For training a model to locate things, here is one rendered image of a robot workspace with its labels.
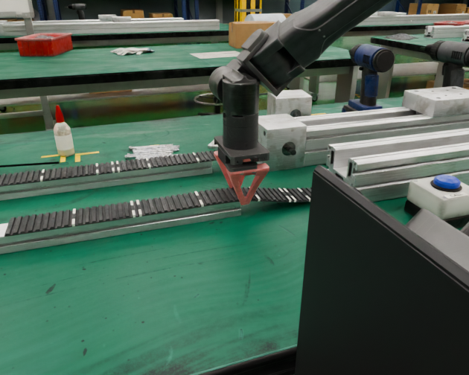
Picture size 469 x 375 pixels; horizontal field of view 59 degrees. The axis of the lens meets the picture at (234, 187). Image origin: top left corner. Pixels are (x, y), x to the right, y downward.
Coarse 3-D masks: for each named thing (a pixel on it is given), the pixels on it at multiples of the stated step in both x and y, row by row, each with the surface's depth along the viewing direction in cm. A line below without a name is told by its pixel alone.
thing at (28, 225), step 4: (28, 216) 64; (32, 216) 64; (36, 216) 65; (24, 220) 63; (28, 220) 63; (32, 220) 63; (24, 224) 62; (28, 224) 62; (32, 224) 62; (24, 228) 61; (28, 228) 61; (32, 228) 61; (20, 232) 60; (24, 232) 60; (28, 232) 60; (32, 232) 61
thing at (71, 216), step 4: (68, 212) 65; (72, 212) 65; (76, 212) 66; (64, 216) 65; (68, 216) 64; (72, 216) 64; (76, 216) 65; (64, 220) 63; (68, 220) 63; (72, 220) 63; (76, 220) 63; (64, 224) 62; (68, 224) 62; (72, 224) 62; (76, 224) 62
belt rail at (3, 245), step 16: (192, 208) 68; (208, 208) 69; (224, 208) 70; (0, 224) 63; (96, 224) 63; (112, 224) 64; (128, 224) 66; (144, 224) 66; (160, 224) 67; (176, 224) 68; (0, 240) 60; (16, 240) 61; (32, 240) 62; (48, 240) 62; (64, 240) 63; (80, 240) 64
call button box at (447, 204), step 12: (420, 180) 70; (432, 180) 69; (408, 192) 71; (420, 192) 68; (432, 192) 66; (444, 192) 66; (456, 192) 66; (468, 192) 66; (408, 204) 71; (420, 204) 69; (432, 204) 66; (444, 204) 64; (456, 204) 65; (468, 204) 66; (444, 216) 65; (456, 216) 66; (468, 216) 67
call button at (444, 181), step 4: (436, 176) 68; (440, 176) 68; (444, 176) 68; (448, 176) 68; (452, 176) 68; (436, 180) 67; (440, 180) 67; (444, 180) 67; (448, 180) 67; (452, 180) 67; (456, 180) 67; (436, 184) 67; (440, 184) 67; (444, 184) 66; (448, 184) 66; (452, 184) 66; (456, 184) 66; (460, 184) 67; (448, 188) 66; (452, 188) 66
